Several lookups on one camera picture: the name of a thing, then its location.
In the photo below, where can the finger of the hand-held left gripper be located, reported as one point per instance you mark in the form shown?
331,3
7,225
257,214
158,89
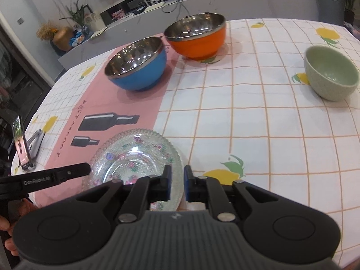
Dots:
74,171

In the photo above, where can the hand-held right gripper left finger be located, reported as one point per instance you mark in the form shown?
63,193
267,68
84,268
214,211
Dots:
168,184

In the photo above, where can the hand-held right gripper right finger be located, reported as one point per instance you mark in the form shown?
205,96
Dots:
187,184

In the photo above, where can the beaded clear glass plate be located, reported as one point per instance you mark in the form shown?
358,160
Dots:
95,163

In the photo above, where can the flowered clear glass plate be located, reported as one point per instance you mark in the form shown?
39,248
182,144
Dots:
135,160

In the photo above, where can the blue steel bowl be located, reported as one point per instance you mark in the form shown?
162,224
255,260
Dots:
140,73

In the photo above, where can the orange steel bowl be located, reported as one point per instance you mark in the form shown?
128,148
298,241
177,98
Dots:
199,45

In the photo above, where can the green ceramic bowl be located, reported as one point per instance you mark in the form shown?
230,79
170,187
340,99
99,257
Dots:
329,87

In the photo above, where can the person's left hand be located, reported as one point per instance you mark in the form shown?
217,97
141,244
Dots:
25,209

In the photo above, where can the grey phone stand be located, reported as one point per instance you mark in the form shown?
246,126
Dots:
36,143

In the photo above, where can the smartphone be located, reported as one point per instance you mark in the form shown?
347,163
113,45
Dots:
22,143

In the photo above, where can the checked lemon print tablecloth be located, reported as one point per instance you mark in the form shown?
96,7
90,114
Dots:
253,135

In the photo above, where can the blue snack packet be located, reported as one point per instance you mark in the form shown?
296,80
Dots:
77,40

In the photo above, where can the gold vase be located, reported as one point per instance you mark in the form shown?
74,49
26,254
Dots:
63,39

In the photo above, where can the blue glass vase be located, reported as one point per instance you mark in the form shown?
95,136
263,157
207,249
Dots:
85,31

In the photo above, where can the paper sheets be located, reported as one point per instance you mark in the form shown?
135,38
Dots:
98,32

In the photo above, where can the dried flower bunch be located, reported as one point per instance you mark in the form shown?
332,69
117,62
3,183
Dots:
46,31

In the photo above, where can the white vase with plant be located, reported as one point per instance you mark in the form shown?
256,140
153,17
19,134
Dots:
91,19

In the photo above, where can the grey marble television console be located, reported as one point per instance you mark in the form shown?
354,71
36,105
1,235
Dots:
253,5

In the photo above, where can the grey-blue trash can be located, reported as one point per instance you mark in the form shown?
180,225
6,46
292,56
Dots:
330,5

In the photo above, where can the long-leaf potted plant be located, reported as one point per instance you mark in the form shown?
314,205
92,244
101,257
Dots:
350,0

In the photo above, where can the pink photo frame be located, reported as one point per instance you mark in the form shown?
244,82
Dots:
117,14

